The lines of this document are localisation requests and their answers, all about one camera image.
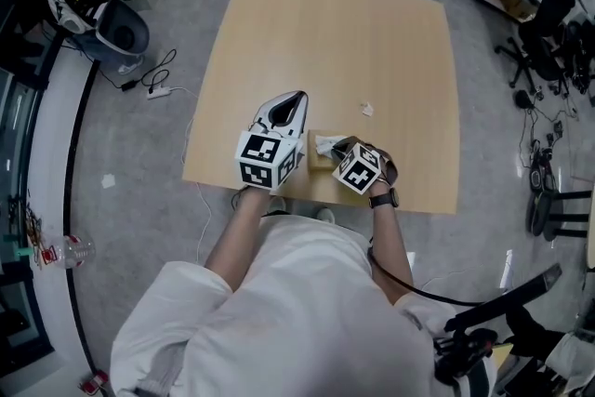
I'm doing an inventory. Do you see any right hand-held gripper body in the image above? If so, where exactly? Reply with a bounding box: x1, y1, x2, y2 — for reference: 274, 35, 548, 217
331, 140, 384, 197

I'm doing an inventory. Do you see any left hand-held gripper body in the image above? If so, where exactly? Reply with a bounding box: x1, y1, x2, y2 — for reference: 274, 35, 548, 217
233, 119, 307, 195

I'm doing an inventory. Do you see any white cloth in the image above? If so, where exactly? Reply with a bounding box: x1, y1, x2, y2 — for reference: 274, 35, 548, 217
313, 133, 349, 157

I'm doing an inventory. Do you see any person's right forearm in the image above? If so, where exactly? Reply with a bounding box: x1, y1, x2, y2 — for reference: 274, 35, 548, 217
369, 205, 416, 307

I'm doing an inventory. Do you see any person's left forearm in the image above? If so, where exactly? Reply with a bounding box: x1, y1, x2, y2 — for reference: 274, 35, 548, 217
204, 186, 271, 294

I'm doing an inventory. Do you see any cardboard tissue box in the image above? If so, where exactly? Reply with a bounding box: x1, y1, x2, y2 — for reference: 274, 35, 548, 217
306, 128, 349, 175

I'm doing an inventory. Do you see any person's right hand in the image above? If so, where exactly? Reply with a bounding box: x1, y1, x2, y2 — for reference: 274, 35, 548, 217
370, 145, 401, 197

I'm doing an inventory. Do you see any black wristwatch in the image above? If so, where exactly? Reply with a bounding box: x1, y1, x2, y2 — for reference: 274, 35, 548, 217
367, 189, 400, 211

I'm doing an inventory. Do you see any wooden table with white legs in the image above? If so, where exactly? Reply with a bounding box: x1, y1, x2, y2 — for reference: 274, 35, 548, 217
180, 0, 462, 217

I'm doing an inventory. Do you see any person's white shirt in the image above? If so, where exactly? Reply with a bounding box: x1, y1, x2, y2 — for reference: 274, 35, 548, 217
109, 212, 498, 397

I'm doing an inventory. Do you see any black wheeled scooter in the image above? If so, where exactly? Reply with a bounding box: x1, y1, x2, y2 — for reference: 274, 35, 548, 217
524, 139, 566, 243

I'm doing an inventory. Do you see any clear plastic bottle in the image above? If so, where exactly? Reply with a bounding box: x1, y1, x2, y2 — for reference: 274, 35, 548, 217
45, 233, 98, 271

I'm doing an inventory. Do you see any round wooden table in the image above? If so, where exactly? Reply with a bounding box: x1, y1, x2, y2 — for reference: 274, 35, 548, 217
543, 183, 595, 273

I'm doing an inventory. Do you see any black office chair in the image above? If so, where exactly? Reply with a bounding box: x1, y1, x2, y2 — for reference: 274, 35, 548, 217
494, 0, 580, 98

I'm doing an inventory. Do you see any pile of small tools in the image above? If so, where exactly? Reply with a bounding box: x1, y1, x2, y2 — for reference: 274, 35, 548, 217
4, 192, 50, 269

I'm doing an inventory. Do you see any red fire extinguisher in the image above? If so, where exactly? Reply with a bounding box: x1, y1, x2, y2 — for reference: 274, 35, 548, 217
77, 367, 112, 397

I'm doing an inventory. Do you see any thick black cable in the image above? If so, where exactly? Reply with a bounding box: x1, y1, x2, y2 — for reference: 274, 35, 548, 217
366, 245, 484, 307

